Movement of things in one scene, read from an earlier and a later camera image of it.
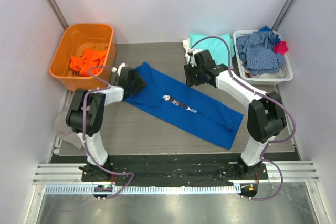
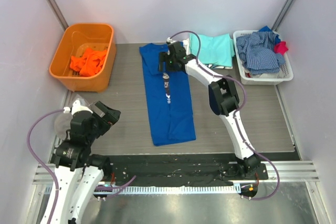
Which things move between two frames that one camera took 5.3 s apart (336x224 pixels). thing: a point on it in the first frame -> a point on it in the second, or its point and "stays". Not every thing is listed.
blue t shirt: (181, 106) -> (169, 99)
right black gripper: (189, 74) -> (163, 61)
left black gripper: (136, 85) -> (108, 115)
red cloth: (281, 48) stays
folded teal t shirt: (216, 46) stays
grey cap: (64, 132) stays
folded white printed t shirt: (186, 43) stays
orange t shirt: (90, 58) stays
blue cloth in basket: (267, 29) stays
